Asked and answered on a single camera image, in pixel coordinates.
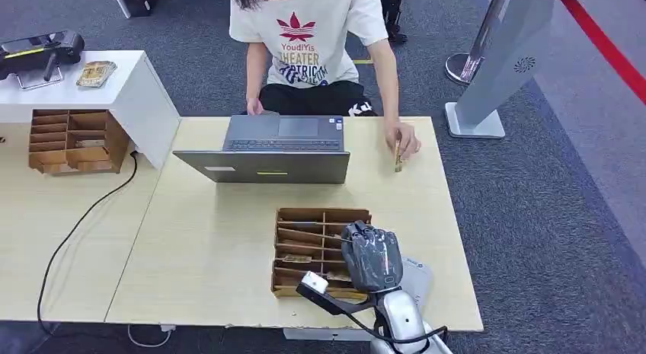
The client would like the person's left hand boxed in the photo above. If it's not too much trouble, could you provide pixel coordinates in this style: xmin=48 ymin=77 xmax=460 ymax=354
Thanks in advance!
xmin=384 ymin=120 xmax=422 ymax=161

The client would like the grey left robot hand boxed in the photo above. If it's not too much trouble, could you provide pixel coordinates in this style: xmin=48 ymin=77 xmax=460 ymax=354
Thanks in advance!
xmin=341 ymin=220 xmax=404 ymax=295

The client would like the pale grey sheet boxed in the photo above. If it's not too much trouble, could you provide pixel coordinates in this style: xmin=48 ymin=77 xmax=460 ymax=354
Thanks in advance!
xmin=400 ymin=257 xmax=434 ymax=309

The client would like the grey laptop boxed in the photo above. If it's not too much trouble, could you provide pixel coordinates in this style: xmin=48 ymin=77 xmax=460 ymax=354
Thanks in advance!
xmin=172 ymin=114 xmax=351 ymax=185

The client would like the person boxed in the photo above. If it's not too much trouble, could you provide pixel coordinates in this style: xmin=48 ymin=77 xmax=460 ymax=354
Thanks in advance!
xmin=225 ymin=0 xmax=422 ymax=161

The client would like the wooden card box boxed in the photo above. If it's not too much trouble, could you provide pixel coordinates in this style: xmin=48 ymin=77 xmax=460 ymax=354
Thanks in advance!
xmin=27 ymin=109 xmax=131 ymax=177
xmin=270 ymin=207 xmax=373 ymax=301

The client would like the white under-desk bar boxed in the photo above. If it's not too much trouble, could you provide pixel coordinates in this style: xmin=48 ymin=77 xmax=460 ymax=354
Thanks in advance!
xmin=282 ymin=327 xmax=376 ymax=342

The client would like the white raised shelf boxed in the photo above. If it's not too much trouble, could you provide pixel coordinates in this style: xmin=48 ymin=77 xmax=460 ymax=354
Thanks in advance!
xmin=0 ymin=49 xmax=181 ymax=171

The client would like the black leg with shoe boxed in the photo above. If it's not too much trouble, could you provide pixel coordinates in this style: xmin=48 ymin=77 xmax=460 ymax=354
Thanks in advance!
xmin=379 ymin=0 xmax=409 ymax=46

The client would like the grey kiosk stand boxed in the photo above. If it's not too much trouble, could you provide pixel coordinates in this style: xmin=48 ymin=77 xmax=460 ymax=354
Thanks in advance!
xmin=445 ymin=0 xmax=559 ymax=140

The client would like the black cabinet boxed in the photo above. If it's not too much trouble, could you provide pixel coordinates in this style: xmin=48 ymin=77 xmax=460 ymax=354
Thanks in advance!
xmin=110 ymin=0 xmax=159 ymax=19

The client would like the wrapped card stack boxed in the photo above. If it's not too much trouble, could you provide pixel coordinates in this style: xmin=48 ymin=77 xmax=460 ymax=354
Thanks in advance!
xmin=75 ymin=60 xmax=119 ymax=89

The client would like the black handheld device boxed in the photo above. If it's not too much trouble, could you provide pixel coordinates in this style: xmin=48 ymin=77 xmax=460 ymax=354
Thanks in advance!
xmin=0 ymin=30 xmax=86 ymax=82

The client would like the black camera bracket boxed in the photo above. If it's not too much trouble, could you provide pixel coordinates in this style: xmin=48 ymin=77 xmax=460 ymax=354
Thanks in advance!
xmin=296 ymin=282 xmax=385 ymax=317

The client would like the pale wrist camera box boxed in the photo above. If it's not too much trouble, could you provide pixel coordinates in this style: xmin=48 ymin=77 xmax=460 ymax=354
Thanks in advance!
xmin=301 ymin=270 xmax=330 ymax=295

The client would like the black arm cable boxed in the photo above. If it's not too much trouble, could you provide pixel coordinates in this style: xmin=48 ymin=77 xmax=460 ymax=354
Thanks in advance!
xmin=343 ymin=310 xmax=449 ymax=346

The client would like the chrome stanchion post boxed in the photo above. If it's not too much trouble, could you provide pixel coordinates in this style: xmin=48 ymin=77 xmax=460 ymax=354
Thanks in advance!
xmin=444 ymin=0 xmax=516 ymax=87

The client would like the black power cable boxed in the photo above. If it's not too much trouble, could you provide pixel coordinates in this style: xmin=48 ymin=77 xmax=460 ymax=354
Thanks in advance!
xmin=36 ymin=151 xmax=139 ymax=337

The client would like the wire metal stand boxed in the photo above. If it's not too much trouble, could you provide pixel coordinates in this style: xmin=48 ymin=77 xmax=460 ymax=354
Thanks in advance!
xmin=14 ymin=64 xmax=66 ymax=91

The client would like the white cable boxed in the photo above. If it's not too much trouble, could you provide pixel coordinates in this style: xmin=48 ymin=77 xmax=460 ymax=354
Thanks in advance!
xmin=126 ymin=323 xmax=177 ymax=349

